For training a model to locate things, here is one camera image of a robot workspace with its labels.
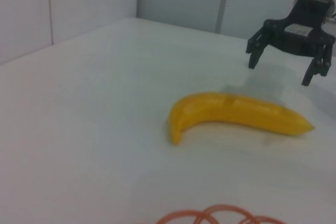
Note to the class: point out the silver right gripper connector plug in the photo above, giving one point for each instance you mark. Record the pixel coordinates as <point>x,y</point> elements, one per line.
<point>331,19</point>

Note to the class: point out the grey vertical post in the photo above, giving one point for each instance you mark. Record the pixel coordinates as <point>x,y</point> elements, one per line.
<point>223,1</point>

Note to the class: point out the yellow banana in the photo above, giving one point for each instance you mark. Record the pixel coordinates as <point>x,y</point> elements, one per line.
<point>236,115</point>

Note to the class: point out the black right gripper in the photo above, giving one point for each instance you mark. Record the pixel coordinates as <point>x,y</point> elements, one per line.
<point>299,35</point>

